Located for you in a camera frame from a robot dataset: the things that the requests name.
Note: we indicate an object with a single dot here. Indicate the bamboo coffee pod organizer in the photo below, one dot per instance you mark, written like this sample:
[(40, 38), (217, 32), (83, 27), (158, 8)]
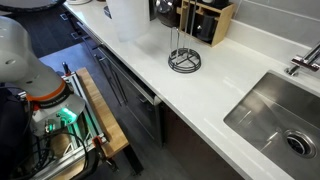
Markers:
[(205, 22)]

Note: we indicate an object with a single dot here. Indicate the black wire paper towel holder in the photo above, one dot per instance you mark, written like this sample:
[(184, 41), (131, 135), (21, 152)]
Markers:
[(182, 59)]

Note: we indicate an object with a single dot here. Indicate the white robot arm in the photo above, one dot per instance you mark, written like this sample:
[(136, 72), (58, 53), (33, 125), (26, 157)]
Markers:
[(57, 105)]

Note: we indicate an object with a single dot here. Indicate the white paper towel roll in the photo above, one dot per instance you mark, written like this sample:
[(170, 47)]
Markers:
[(131, 18)]

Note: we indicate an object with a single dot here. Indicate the chrome sink faucet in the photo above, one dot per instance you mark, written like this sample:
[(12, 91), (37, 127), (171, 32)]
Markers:
[(309, 61)]

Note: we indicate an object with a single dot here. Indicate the shiny chrome round bowl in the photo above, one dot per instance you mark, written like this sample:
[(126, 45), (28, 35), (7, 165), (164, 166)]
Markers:
[(167, 12)]

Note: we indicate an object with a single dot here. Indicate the stainless dishwasher front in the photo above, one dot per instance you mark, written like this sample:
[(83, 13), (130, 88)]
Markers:
[(139, 99)]

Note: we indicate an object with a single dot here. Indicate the stainless steel sink basin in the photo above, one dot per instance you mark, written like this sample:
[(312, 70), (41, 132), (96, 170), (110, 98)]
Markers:
[(282, 121)]

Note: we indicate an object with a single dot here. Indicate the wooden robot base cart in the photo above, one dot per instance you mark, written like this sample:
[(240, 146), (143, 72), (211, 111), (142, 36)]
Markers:
[(76, 145)]

